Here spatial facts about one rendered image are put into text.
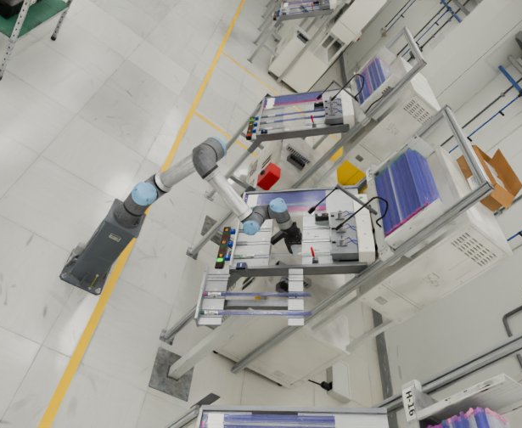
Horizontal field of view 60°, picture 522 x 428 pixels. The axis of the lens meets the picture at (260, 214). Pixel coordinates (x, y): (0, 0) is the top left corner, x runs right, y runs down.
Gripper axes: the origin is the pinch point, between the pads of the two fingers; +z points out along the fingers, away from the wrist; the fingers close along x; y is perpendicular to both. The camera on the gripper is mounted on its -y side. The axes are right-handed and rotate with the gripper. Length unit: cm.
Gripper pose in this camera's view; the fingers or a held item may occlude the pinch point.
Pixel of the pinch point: (293, 254)
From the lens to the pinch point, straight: 243.3
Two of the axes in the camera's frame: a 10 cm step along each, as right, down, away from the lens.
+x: 0.9, -6.2, 7.8
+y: 9.4, -2.1, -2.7
